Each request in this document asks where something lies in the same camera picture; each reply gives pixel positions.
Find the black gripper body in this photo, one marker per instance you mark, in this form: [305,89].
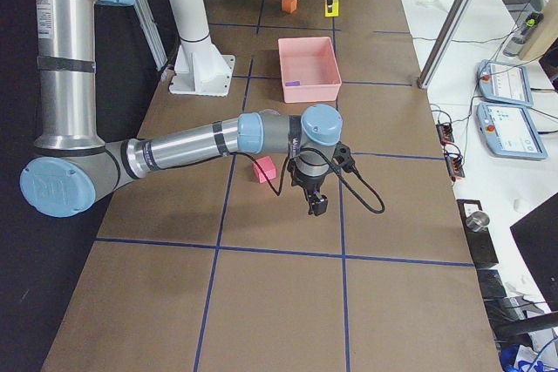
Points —
[308,183]

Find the yellow foam cube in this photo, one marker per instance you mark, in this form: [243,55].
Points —
[332,13]

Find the pink foam cube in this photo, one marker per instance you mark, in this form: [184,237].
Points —
[264,169]

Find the pink plastic bin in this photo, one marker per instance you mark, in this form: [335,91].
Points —
[312,61]

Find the orange foam cube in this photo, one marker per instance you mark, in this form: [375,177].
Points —
[289,6]

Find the metal cylinder weight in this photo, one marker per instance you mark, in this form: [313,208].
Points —
[477,221]

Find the far teach pendant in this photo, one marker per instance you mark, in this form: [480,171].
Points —
[504,83]

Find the teach pendant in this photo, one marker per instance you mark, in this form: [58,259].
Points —
[504,83]
[509,132]

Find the near teach pendant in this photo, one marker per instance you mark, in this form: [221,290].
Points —
[509,132]

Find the black monitor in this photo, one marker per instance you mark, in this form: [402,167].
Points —
[535,235]

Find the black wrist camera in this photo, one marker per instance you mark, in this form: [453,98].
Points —
[343,159]

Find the white mounting post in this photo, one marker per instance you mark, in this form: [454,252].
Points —
[199,69]

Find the aluminium frame post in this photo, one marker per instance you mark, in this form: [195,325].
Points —
[443,40]

